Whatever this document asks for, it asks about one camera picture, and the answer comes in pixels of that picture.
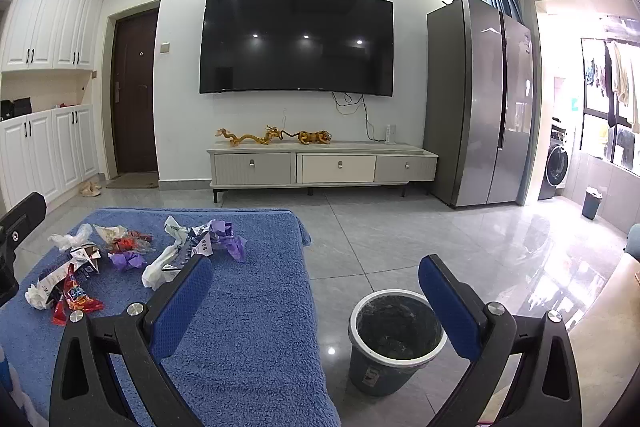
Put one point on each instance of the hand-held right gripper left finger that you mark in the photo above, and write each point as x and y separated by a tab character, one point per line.
182	307

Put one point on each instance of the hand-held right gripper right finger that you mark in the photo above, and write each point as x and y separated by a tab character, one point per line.
450	312

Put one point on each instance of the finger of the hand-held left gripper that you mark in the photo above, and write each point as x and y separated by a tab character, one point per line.
27	213

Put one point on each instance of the white plastic bag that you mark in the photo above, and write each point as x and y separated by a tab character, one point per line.
160	267

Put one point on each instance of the grey bin with white rim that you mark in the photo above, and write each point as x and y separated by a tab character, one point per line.
372	372

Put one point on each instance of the crumpled white tissue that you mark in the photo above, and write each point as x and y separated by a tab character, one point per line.
37	296

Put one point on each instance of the white blue printed wrapper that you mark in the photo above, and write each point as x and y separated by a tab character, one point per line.
52	278

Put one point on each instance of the crumpled white plastic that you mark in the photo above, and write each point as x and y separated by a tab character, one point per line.
67	239

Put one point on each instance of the white base cabinet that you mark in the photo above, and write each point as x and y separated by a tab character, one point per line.
50	152

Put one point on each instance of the beige slipper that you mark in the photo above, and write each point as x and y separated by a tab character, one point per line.
95	184
91	191

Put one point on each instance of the white black printed wrapper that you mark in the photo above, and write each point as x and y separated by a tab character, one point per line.
202	241

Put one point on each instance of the small purple wrapper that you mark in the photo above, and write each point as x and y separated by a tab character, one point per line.
127	261

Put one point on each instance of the red snack wrapper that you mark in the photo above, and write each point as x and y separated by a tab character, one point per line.
77	299

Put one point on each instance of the brown white paper carton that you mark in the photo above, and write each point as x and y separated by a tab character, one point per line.
89	255

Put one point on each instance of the blue fluffy blanket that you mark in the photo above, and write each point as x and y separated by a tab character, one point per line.
260	307

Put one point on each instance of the crumpled red wrapper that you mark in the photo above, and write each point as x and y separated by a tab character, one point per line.
135	241

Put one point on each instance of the large purple wrapper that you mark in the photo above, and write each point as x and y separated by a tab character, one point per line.
232	242

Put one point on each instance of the clear crumpled wrapper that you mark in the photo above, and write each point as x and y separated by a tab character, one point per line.
107	232

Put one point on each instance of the black box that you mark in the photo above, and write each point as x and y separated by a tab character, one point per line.
15	108

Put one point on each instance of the brown doormat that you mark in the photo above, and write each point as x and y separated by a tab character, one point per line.
132	180

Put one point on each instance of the grey cabinet drawer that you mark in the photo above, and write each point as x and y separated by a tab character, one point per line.
252	168
406	168

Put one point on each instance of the dark brown entrance door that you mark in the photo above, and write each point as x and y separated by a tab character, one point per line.
137	97

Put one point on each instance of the beige sofa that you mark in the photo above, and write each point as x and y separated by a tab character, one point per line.
610	332

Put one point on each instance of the small blue waste bin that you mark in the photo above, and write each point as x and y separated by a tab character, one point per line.
591	205

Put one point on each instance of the grey washing machine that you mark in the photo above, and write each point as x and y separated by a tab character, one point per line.
556	167

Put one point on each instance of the golden dragon figurine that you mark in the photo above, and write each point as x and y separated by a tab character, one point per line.
247	138

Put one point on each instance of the white cabinet drawer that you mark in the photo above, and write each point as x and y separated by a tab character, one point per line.
336	168

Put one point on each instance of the grey double-door refrigerator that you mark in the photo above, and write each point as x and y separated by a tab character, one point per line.
475	107

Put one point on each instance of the grey television cabinet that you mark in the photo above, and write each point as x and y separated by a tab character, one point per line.
320	148

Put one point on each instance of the golden tiger figurine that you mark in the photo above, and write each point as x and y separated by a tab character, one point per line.
312	137

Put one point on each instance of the hanging laundry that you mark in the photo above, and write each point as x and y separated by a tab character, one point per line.
620	82

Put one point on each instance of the white wall cabinet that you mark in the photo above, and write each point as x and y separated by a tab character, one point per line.
50	22

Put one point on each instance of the black wall television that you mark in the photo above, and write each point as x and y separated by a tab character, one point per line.
295	42

